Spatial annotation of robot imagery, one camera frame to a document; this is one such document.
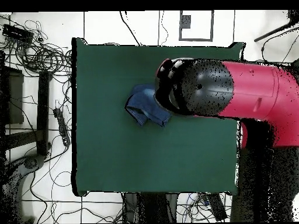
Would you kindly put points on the blue denim jeans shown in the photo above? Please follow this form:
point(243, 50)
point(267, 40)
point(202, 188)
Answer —
point(144, 105)

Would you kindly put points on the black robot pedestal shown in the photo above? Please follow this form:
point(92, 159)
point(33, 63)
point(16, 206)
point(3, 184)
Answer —
point(151, 207)

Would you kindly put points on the black wheeled stand base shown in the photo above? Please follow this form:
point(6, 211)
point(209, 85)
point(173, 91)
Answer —
point(31, 163)

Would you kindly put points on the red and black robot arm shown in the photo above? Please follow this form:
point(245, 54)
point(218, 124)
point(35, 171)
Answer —
point(252, 88)

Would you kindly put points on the small grey square patch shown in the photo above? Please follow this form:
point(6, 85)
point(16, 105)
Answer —
point(186, 22)

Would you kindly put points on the black flat panel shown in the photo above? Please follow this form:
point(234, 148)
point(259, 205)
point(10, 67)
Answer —
point(14, 98)

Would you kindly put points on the black electronics box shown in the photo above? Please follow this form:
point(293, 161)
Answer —
point(17, 33)

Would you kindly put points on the black power strip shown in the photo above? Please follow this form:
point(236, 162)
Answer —
point(62, 127)

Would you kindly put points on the black upright bar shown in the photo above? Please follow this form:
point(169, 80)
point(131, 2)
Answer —
point(43, 112)

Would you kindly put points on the black rod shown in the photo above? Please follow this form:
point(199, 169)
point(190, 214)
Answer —
point(268, 34)

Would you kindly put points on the dark green table cloth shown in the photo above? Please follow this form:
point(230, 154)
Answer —
point(116, 151)

